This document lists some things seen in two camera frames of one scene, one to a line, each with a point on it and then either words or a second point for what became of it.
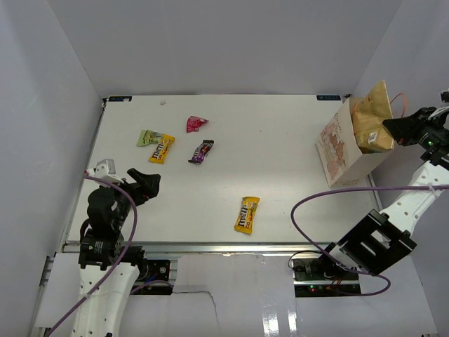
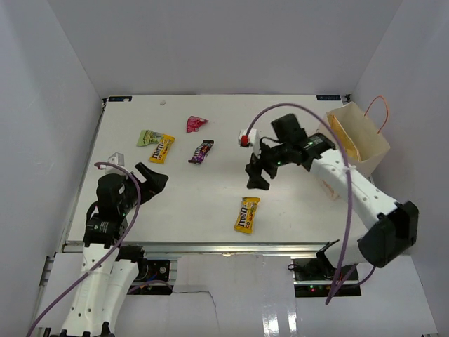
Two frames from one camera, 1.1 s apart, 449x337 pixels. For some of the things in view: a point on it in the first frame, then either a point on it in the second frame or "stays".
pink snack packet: [193, 123] stays
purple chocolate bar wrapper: [201, 151] stays
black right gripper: [405, 130] -> [254, 170]
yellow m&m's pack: [245, 220] stays
